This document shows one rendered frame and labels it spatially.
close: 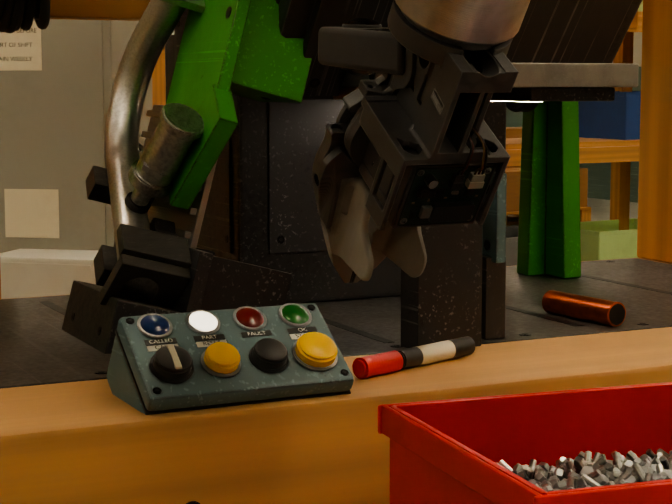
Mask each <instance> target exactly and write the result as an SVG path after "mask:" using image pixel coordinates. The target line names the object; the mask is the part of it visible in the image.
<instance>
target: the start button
mask: <svg viewBox="0 0 672 504"><path fill-rule="evenodd" d="M295 351H296V354H297V356H298V357H299V358H300V359H301V360H302V361H303V362H304V363H306V364H308V365H311V366H314V367H327V366H329V365H331V364H332V363H333V362H334V361H335V359H336V356H337V347H336V345H335V343H334V341H333V340H332V339H331V338H330V337H328V336H327V335H325V334H322V333H319V332H308V333H305V334H303V335H302V336H300V337H299V339H298V340H297V343H296V347H295Z"/></svg>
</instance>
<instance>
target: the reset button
mask: <svg viewBox="0 0 672 504"><path fill-rule="evenodd" d="M204 362H205V364H206V365H207V367H208V368H210V369H211V370H213V371H215V372H218V373H223V374H227V373H231V372H234V371H235V370H236V369H237V368H238V366H239V362H240V354H239V352H238V350H237V349H236V348H235V347H234V346H232V345H231V344H228V343H225V342H216V343H213V344H211V345H210V346H209V347H207V349H206V351H205V355H204Z"/></svg>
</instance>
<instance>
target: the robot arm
mask: <svg viewBox="0 0 672 504"><path fill-rule="evenodd" d="M529 3H530V0H393V2H392V6H391V9H390V12H389V15H388V19H387V23H388V27H389V28H388V27H382V25H381V24H379V23H377V22H376V21H374V20H372V19H368V18H355V19H352V20H349V21H347V22H346V23H344V24H342V27H322V28H320V30H319V33H318V61H319V63H320V64H322V65H326V66H334V67H341V69H343V70H345V71H346V72H348V73H350V74H352V75H356V76H367V75H371V74H373V73H375V72H377V73H376V79H375V80H361V81H360V84H359V87H358V88H357V89H356V90H354V91H353V92H351V93H349V94H348V95H346V96H344V97H343V99H342V100H343V102H344V103H345V104H344V106H343V107H342V109H341V111H340V112H339V114H338V117H337V120H336V123H329V124H327V125H326V127H325V136H324V139H323V141H322V143H321V145H320V147H319V149H318V151H317V153H316V156H315V159H314V163H313V168H312V182H313V188H314V193H315V199H316V204H317V210H318V213H319V216H320V220H321V225H322V230H323V235H324V239H325V243H326V247H327V250H328V254H329V257H330V259H331V261H332V263H333V265H334V267H335V269H336V271H337V272H338V274H339V276H340V277H341V278H342V280H343V281H344V282H345V283H357V282H359V281H360V280H363V281H369V280H370V278H371V276H372V272H373V269H375V268H376V267H377V266H378V265H379V264H380V263H381V262H382V261H383V260H384V259H385V258H386V256H387V257H388V258H389V259H390V260H391V261H393V262H394V263H395V264H396V265H397V266H398V267H400V268H401V269H402V270H403V271H404V272H405V273H407V274H408V275H409V276H410V277H413V278H416V277H419V276H420V275H421V274H422V273H423V271H424V269H425V266H426V263H427V254H426V249H425V245H424V241H423V237H422V232H421V226H438V225H456V224H472V223H474V222H475V221H476V222H477V224H478V225H483V223H484V221H485V219H486V216H487V214H488V211H489V209H490V206H491V204H492V201H493V199H494V196H495V194H496V191H497V189H498V186H499V184H500V181H501V179H502V177H503V174H504V172H505V169H506V167H507V164H508V162H509V159H510V155H509V154H508V153H507V151H506V150H505V149H504V147H503V146H502V144H501V143H500V142H499V140H498V139H497V137H496V136H495V135H494V133H493V132H492V131H491V129H490V128H489V126H488V125H487V124H486V122H485V121H484V117H485V114H486V111H487V109H488V106H489V103H490V101H491V98H492V96H493V93H508V92H511V91H512V88H513V86H514V83H515V81H516V78H517V76H518V73H519V72H518V71H517V69H516V68H515V67H514V65H513V64H512V63H511V62H510V60H509V59H508V58H507V56H506V55H507V53H508V50H509V47H510V45H511V42H512V40H513V37H514V36H515V35H516V34H517V33H518V32H519V29H520V27H521V24H522V21H523V19H524V16H525V13H526V11H527V8H528V6H529ZM494 172H496V173H495V176H494V178H493V181H492V183H491V186H490V188H489V191H488V193H487V196H486V198H485V201H484V203H483V200H484V197H485V195H486V192H487V190H488V187H489V185H490V182H491V180H492V177H493V175H494Z"/></svg>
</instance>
